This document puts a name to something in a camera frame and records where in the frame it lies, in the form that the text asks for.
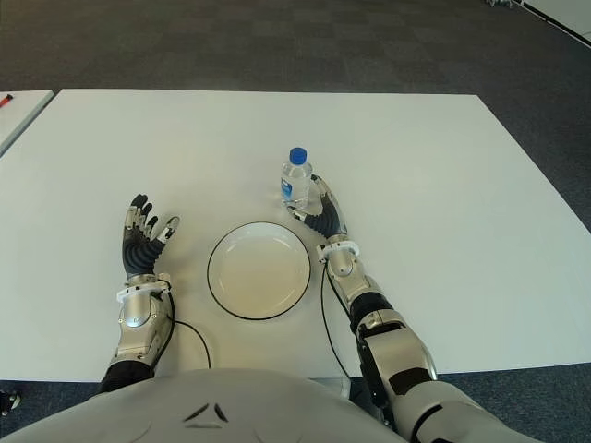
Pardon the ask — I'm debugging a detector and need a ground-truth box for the grey robot torso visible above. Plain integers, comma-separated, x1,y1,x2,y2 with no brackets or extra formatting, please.
0,367,407,443

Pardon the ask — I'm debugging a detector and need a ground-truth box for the clear water bottle blue cap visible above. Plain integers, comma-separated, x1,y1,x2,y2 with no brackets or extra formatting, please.
279,147,314,210

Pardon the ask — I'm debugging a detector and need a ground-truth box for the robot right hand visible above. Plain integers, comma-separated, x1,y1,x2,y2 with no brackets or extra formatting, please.
286,174,350,244

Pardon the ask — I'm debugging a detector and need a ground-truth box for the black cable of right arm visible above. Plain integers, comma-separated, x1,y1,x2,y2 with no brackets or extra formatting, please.
317,257,355,379

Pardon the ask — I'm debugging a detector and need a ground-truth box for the black caster wheel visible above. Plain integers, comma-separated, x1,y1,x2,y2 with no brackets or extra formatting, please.
0,389,22,415

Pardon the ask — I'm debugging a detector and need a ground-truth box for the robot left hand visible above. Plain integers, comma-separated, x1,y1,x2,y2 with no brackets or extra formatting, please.
120,193,181,279

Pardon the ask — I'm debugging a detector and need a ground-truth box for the white panel with black edge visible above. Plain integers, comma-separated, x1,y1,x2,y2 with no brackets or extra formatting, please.
525,0,591,50

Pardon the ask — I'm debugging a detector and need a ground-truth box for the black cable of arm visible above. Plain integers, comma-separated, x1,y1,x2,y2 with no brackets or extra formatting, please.
317,257,355,379
159,276,214,370

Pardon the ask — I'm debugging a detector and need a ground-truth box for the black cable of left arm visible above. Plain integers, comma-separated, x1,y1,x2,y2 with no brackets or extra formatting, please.
159,276,214,370

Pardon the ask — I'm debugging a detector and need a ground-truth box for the white side table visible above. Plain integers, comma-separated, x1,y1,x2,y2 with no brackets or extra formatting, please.
0,90,55,156

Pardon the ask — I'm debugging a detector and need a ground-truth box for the white plate black rim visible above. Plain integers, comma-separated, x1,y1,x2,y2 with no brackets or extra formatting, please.
206,221,313,321

